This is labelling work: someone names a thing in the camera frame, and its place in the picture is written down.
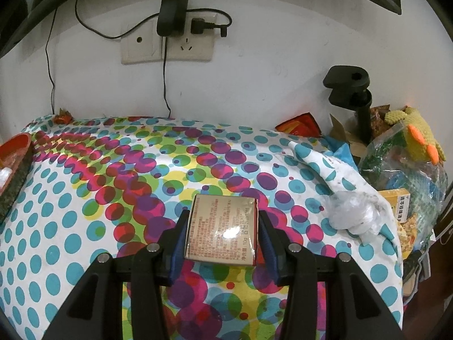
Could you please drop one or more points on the red candy wrapper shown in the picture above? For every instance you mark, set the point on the red candy wrapper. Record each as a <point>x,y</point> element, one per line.
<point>63,117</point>

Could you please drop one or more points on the red packet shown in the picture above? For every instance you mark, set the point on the red packet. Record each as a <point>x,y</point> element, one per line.
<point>297,125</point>

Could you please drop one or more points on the brown patterned packet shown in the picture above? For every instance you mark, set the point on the brown patterned packet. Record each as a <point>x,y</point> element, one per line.
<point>380,115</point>

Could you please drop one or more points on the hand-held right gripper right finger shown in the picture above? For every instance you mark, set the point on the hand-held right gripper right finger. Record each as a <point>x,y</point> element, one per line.
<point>270,251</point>

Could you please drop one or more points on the brown cardboard piece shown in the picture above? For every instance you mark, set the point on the brown cardboard piece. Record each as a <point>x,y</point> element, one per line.
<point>345,129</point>

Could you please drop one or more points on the white power wall socket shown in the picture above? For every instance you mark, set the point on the white power wall socket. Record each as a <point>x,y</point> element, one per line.
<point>191,47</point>

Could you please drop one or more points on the red round tray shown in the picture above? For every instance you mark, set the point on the red round tray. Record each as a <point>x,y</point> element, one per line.
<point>14,145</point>

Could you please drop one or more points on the yellow knitted toy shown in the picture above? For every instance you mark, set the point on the yellow knitted toy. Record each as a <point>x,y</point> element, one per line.
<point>421,127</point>

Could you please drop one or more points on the small yellow box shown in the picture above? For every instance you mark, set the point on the small yellow box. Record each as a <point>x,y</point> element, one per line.
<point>394,202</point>

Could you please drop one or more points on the crumpled white plastic bag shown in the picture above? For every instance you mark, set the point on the crumpled white plastic bag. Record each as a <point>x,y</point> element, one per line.
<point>348,212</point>

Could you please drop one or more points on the brown cardboard box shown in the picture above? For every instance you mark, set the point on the brown cardboard box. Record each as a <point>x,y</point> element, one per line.
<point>221,230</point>

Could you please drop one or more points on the black power adapter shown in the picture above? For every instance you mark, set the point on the black power adapter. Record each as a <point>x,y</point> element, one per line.
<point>171,14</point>

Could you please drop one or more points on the blue plastic sheet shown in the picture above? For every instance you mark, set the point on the blue plastic sheet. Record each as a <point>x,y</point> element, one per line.
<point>341,150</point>

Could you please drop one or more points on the black clamp stand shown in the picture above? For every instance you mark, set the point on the black clamp stand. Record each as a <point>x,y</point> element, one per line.
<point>348,81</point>

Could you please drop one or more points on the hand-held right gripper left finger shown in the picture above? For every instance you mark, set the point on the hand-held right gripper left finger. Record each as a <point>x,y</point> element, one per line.
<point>177,251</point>

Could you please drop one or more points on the clear plastic bag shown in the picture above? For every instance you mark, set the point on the clear plastic bag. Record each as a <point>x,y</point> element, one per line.
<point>396,170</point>

